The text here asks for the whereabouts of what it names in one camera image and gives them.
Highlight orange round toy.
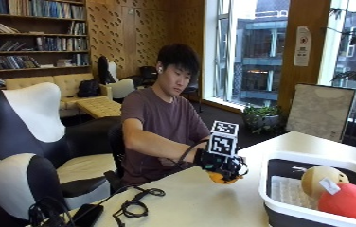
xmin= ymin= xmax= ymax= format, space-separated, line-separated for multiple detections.
xmin=206 ymin=170 xmax=245 ymax=185

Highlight white cube with black markers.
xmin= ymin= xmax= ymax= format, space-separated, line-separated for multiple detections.
xmin=205 ymin=120 xmax=241 ymax=158

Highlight white grid insert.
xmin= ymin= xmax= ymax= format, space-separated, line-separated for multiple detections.
xmin=269 ymin=175 xmax=319 ymax=211

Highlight white tub with black inside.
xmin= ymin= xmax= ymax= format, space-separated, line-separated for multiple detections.
xmin=257 ymin=150 xmax=356 ymax=227

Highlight green potted plant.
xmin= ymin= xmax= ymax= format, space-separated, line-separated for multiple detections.
xmin=241 ymin=104 xmax=286 ymax=135

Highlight beige round plush toy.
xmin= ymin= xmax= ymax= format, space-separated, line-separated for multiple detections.
xmin=299 ymin=165 xmax=350 ymax=201

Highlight the person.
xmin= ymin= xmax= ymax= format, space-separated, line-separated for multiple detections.
xmin=120 ymin=43 xmax=213 ymax=187

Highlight white paper tag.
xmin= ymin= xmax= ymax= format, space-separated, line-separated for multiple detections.
xmin=318 ymin=177 xmax=342 ymax=196

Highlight black office chair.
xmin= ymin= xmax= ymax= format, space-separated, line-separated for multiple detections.
xmin=104 ymin=123 xmax=128 ymax=194

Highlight framed grey board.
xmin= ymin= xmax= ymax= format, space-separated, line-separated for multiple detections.
xmin=285 ymin=82 xmax=356 ymax=143

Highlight red plush toy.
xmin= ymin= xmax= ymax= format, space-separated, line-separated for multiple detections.
xmin=317 ymin=183 xmax=356 ymax=224

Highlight black flat device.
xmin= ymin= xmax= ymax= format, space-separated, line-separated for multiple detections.
xmin=69 ymin=203 xmax=105 ymax=227

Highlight black bag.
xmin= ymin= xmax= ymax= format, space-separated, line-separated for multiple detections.
xmin=138 ymin=65 xmax=158 ymax=81

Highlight beige tufted ottoman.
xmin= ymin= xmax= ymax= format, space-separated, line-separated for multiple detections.
xmin=74 ymin=96 xmax=124 ymax=120

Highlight small black and white armchair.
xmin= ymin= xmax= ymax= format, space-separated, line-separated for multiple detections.
xmin=96 ymin=55 xmax=136 ymax=99

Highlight black backpack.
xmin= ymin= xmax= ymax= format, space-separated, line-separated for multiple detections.
xmin=76 ymin=79 xmax=102 ymax=98

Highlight beige tufted sofa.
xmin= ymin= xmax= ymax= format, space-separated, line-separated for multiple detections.
xmin=4 ymin=73 xmax=114 ymax=118

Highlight large black and white armchair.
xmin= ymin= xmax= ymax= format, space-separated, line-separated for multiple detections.
xmin=0 ymin=75 xmax=122 ymax=187

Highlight black and white lounge chair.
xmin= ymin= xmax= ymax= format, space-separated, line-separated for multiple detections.
xmin=0 ymin=153 xmax=112 ymax=223

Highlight rows of shelved books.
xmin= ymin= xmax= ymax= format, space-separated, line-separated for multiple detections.
xmin=0 ymin=0 xmax=89 ymax=89

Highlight wooden bookshelf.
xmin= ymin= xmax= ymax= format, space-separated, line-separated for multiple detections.
xmin=0 ymin=0 xmax=92 ymax=90

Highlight black glove cable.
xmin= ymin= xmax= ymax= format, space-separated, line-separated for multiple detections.
xmin=169 ymin=138 xmax=210 ymax=168

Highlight black cable with strap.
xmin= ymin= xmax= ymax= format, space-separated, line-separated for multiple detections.
xmin=110 ymin=185 xmax=166 ymax=227

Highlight white paper wall sign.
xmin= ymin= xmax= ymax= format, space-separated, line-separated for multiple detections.
xmin=293 ymin=26 xmax=314 ymax=67

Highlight black cable bundle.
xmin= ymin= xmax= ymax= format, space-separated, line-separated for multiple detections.
xmin=26 ymin=197 xmax=77 ymax=227

